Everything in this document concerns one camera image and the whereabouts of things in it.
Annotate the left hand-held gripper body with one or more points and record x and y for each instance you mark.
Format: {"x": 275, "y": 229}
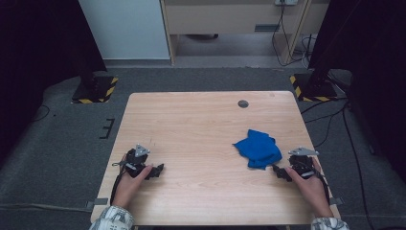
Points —
{"x": 137, "y": 159}

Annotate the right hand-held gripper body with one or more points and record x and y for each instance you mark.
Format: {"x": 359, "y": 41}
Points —
{"x": 301, "y": 164}

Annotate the blue cloth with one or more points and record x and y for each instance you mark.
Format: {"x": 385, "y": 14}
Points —
{"x": 259, "y": 150}

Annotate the person's left hand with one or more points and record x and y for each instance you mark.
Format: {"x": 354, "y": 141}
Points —
{"x": 127, "y": 188}

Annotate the person's right hand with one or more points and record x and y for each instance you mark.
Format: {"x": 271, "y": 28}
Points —
{"x": 314, "y": 191}

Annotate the grey tape strip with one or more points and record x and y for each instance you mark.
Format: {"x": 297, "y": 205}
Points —
{"x": 99, "y": 202}
{"x": 337, "y": 201}

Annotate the grey round table grommet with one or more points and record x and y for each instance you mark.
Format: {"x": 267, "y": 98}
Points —
{"x": 243, "y": 103}

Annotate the black striped stand base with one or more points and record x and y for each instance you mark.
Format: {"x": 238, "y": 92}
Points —
{"x": 314, "y": 89}
{"x": 95, "y": 91}

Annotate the black curtain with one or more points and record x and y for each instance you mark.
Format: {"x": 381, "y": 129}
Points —
{"x": 373, "y": 64}
{"x": 38, "y": 57}

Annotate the white cabinet panel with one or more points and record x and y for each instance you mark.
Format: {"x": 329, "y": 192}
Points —
{"x": 124, "y": 28}

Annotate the grey desk label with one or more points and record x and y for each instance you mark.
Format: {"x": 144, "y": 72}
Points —
{"x": 266, "y": 27}

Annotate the light wooden desk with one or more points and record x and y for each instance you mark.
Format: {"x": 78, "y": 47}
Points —
{"x": 223, "y": 19}

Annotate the white power strip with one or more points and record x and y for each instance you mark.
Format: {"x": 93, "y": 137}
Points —
{"x": 286, "y": 2}

